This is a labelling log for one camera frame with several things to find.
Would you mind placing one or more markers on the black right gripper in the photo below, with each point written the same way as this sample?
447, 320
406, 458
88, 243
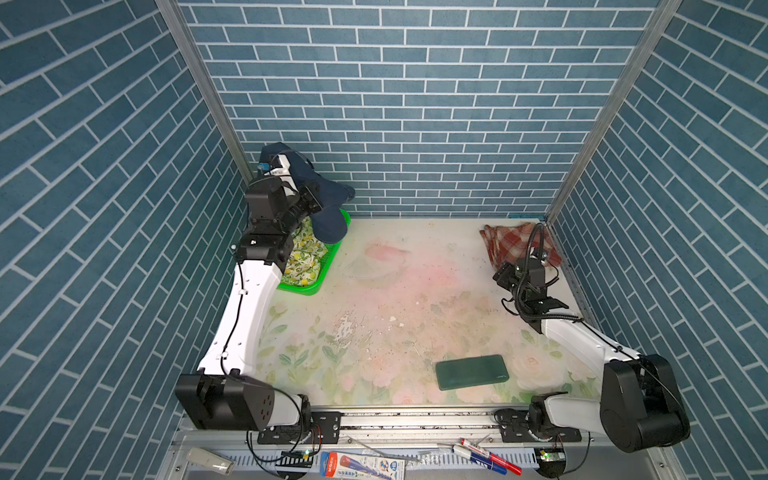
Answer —
504, 273

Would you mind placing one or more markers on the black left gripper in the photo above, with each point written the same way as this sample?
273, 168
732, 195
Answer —
309, 200

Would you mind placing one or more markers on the red plaid skirt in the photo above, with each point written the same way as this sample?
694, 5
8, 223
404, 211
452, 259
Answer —
509, 244

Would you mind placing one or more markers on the dark navy skirt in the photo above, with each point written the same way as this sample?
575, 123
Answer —
329, 225

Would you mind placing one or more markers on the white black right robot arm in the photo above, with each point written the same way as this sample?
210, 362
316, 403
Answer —
639, 406

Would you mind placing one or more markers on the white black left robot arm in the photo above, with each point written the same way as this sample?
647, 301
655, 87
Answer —
224, 392

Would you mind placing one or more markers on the yellow floral skirt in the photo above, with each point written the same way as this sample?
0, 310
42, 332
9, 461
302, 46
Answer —
306, 259

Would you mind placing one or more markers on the green plastic basket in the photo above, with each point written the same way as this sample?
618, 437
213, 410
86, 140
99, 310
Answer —
327, 261

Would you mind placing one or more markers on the dark green folded cloth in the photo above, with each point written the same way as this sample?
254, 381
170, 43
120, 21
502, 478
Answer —
471, 372

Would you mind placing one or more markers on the red marker pen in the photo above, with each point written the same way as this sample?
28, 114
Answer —
495, 459

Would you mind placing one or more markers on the blue marker pen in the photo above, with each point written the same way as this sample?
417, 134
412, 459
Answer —
478, 459

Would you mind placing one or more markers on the white small device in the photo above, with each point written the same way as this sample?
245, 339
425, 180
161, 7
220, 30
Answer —
210, 461

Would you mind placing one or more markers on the blue red packaged tool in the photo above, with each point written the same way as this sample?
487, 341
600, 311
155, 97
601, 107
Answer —
339, 465

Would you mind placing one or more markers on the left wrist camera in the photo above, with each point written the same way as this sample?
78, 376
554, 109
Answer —
277, 165

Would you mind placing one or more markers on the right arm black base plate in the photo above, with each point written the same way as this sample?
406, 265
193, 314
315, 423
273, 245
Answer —
518, 426

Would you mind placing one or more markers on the aluminium front rail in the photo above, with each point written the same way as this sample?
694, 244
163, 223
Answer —
422, 436

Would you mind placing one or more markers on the aluminium corner frame post left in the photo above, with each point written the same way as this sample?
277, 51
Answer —
175, 21

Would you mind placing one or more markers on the aluminium corner frame post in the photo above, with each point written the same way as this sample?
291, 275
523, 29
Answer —
175, 21
652, 33

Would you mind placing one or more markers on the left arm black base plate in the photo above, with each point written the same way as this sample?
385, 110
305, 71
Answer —
326, 424

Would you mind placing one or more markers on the aluminium corner frame post right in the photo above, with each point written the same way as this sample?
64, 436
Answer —
652, 33

